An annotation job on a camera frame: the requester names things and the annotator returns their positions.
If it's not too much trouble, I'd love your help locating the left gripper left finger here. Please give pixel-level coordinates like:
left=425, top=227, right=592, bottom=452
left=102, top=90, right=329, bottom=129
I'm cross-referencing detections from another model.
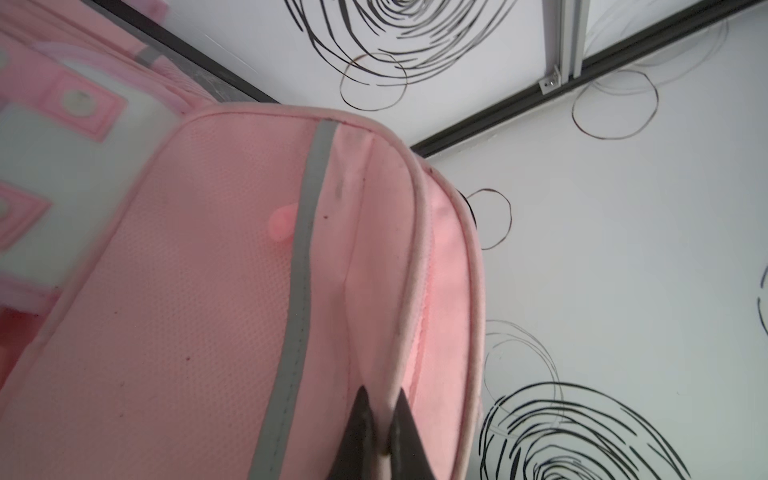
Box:
left=327, top=386, right=376, bottom=480

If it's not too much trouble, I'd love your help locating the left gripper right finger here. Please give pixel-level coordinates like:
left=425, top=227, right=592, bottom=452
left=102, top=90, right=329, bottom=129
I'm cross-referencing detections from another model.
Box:
left=388, top=390, right=435, bottom=480

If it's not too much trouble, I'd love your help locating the pink student backpack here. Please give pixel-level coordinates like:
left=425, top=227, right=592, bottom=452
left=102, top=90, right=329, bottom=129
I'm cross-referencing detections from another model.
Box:
left=1, top=1, right=485, bottom=479

